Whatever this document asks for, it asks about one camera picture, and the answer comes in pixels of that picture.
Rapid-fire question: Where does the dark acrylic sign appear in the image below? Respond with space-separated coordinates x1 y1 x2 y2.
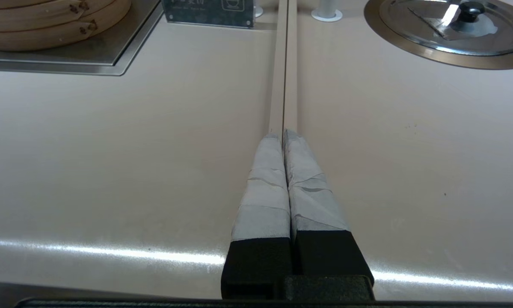
162 0 255 29

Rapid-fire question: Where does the bamboo steamer basket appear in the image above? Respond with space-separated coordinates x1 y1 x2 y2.
0 0 132 52
0 0 71 10
0 0 116 31

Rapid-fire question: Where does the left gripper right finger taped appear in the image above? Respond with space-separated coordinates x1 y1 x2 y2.
283 129 375 286

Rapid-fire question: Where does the round steel pot lid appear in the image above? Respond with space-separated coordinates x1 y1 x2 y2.
379 0 513 56

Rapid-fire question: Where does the recessed steel tray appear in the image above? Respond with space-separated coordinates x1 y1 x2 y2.
0 0 165 77

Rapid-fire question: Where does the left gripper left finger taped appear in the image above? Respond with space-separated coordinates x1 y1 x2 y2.
221 133 293 300

